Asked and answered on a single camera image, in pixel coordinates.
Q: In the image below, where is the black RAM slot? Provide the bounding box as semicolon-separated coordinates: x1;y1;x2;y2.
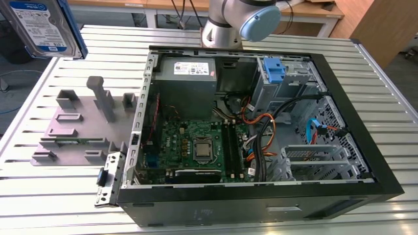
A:
231;119;244;179
222;119;235;179

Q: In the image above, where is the wooden desk white frame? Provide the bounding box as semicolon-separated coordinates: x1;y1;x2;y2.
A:
67;0;211;29
280;0;346;37

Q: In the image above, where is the orange wire bundle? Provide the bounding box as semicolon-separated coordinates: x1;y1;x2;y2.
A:
240;113;278;164

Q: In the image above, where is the wooden cabinet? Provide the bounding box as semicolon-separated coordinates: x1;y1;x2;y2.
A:
349;0;418;71

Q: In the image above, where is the grey parts rack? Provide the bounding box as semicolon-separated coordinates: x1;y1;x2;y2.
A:
29;75;138;167

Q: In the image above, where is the power wire black connector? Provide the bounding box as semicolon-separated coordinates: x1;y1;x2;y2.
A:
318;126;349;139

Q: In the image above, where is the blue data wire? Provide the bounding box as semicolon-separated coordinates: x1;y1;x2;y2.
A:
306;117;325;145

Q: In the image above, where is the black cable bundle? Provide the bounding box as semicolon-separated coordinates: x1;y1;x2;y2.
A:
254;94;327;182

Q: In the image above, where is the grey power supply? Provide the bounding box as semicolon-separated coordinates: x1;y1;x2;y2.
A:
152;56;218;120

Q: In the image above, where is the black graphics card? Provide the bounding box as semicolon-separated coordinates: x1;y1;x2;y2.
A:
164;168;222;185

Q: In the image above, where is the green RAM stick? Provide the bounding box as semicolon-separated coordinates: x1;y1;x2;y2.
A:
53;138;90;144

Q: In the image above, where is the green motherboard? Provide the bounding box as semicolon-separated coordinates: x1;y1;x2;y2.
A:
135;118;259;184

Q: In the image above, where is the hard disk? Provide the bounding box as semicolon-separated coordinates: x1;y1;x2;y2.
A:
0;0;90;60

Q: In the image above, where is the black bin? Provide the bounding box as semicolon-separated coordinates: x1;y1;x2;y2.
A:
0;14;37;65

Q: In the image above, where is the CPU socket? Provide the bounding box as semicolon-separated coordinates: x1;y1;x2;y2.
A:
191;137;216;164

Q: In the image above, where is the black PC case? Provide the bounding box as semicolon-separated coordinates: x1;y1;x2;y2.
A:
94;45;406;227

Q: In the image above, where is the silver CPU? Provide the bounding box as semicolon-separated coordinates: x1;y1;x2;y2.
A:
195;143;212;157

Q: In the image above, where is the silver disk bay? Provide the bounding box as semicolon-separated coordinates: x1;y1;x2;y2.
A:
280;144;363;182

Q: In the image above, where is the silver drive cage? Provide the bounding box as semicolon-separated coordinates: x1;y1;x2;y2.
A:
252;57;327;116

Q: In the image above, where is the blue plastic drive latch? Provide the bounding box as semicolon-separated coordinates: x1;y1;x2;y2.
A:
263;58;286;84

